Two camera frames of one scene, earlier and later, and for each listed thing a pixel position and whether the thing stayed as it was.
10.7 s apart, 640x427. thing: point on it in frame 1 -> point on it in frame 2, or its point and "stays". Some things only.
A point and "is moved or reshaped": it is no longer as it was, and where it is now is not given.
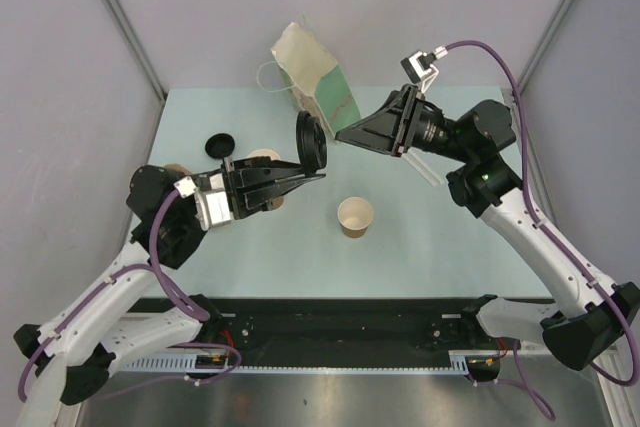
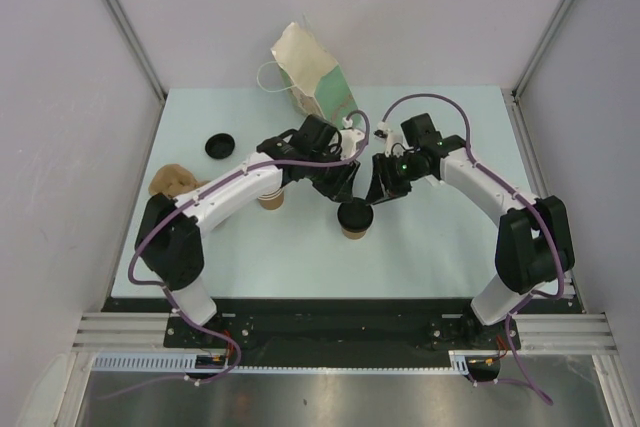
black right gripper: x=380 y=133 -> x=383 y=185
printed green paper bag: x=313 y=78 stays
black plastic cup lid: x=311 y=142 is moved or reshaped
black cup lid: x=220 y=145 stays
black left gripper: x=244 y=180 -> x=340 y=189
